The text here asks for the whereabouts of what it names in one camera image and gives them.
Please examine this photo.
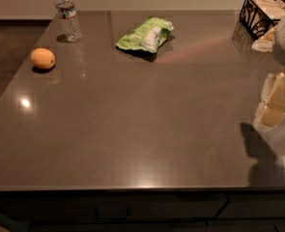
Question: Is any orange fruit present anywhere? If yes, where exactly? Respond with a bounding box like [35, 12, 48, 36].
[31, 48, 55, 70]

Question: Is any black drawer handle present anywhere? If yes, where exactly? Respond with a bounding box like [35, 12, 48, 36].
[94, 208, 131, 222]

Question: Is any green rice chip bag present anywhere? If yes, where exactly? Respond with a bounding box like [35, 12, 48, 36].
[116, 17, 174, 53]

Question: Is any clear plastic water bottle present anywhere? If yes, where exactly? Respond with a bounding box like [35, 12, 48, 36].
[54, 0, 82, 43]

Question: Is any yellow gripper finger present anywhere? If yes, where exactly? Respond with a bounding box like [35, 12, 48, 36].
[254, 102, 285, 128]
[261, 72, 285, 111]

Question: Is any dark cabinet drawer front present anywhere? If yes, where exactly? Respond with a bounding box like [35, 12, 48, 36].
[0, 193, 226, 224]

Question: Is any white napkin stack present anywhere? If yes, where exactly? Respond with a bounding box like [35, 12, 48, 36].
[252, 0, 285, 19]

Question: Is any black wire basket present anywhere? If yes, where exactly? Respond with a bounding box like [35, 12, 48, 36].
[239, 0, 285, 40]

